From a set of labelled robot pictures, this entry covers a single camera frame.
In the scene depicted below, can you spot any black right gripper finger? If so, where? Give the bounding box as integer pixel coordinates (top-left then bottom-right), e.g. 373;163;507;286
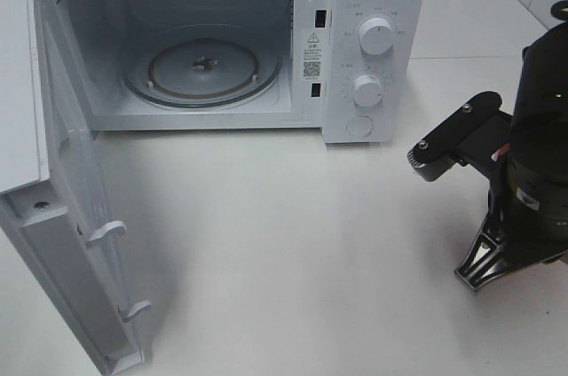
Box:
454;213;517;293

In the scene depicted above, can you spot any round white door release button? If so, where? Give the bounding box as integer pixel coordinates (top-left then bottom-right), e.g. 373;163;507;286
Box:
345;115;374;137

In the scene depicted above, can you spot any white microwave door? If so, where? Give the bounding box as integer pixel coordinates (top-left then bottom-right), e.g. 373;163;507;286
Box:
1;0;150;375

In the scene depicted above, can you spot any white upper power knob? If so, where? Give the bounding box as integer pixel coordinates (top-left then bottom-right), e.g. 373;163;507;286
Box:
358;14;394;56

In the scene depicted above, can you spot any white lower timer knob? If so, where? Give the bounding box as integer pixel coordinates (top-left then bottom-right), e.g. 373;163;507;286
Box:
353;74;384;107

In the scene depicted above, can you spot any glass microwave turntable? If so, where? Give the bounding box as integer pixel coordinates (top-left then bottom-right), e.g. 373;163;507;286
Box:
123;24;287;109

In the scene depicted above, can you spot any white microwave oven body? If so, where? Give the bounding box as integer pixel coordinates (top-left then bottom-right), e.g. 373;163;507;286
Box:
67;0;422;143

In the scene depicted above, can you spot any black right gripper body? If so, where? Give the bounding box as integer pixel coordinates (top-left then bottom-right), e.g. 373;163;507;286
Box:
486;145;567;270

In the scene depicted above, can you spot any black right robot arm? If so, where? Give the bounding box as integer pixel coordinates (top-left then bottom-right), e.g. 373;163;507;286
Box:
454;0;567;293

